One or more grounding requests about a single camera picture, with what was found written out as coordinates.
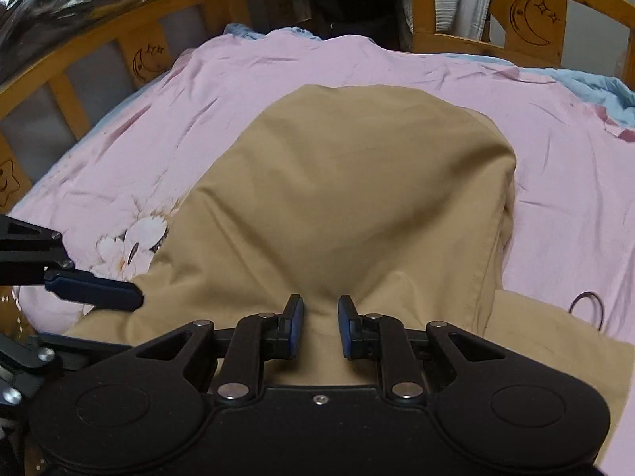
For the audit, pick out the light blue blanket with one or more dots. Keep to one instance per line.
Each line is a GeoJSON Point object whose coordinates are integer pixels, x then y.
{"type": "Point", "coordinates": [601, 90]}

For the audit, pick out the wooden bed frame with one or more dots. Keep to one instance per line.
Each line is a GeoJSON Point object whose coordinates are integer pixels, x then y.
{"type": "Point", "coordinates": [99, 59]}

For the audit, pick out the tan khaki garment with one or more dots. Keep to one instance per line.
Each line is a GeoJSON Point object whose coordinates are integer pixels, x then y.
{"type": "Point", "coordinates": [394, 197]}

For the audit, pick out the pink bed sheet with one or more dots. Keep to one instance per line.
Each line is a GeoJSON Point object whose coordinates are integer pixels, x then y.
{"type": "Point", "coordinates": [426, 187]}

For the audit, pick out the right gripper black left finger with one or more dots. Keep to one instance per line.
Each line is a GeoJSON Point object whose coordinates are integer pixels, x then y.
{"type": "Point", "coordinates": [246, 348]}

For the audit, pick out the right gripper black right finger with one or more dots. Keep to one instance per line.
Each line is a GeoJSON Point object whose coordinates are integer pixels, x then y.
{"type": "Point", "coordinates": [383, 340]}

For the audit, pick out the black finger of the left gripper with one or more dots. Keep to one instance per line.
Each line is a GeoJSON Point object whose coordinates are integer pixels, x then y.
{"type": "Point", "coordinates": [83, 287]}

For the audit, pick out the grey white striped towel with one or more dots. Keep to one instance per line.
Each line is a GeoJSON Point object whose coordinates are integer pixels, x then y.
{"type": "Point", "coordinates": [463, 18]}

